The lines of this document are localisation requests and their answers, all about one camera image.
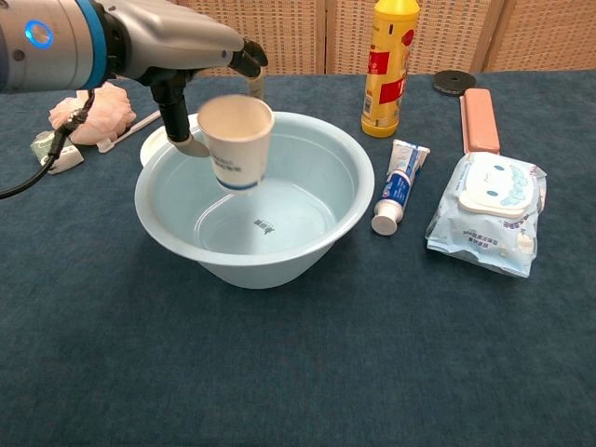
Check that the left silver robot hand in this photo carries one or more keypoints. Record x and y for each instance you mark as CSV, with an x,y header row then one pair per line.
x,y
177,37

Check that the pink bath loofah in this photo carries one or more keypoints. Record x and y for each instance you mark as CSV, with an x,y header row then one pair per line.
x,y
109,116

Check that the white paper cup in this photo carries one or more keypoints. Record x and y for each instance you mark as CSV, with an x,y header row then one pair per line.
x,y
237,153

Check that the light blue wet wipes pack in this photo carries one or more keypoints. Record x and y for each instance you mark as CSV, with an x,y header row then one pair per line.
x,y
484,223

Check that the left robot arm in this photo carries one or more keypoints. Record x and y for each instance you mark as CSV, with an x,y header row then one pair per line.
x,y
56,56

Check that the light blue plastic basin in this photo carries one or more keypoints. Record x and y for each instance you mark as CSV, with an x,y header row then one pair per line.
x,y
251,274

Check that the white toothbrush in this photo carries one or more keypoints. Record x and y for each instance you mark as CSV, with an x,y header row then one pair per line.
x,y
139,123

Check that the white round plate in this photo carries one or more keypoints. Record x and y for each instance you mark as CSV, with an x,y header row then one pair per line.
x,y
149,146

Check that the wicker folding screen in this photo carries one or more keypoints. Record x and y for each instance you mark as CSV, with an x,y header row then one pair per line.
x,y
302,37

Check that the small green white pack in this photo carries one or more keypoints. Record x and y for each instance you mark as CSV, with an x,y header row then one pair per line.
x,y
65,159

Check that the yellow detergent bottle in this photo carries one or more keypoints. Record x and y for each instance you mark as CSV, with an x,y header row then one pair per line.
x,y
388,93

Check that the blue white toothpaste tube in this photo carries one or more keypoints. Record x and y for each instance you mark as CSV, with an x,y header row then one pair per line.
x,y
396,186

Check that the black round disc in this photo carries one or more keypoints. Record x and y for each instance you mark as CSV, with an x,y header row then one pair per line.
x,y
454,79

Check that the pink toothbrush case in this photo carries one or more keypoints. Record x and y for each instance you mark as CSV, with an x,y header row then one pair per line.
x,y
479,121

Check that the dark blue table cloth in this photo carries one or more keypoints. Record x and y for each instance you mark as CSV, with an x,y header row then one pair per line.
x,y
298,363

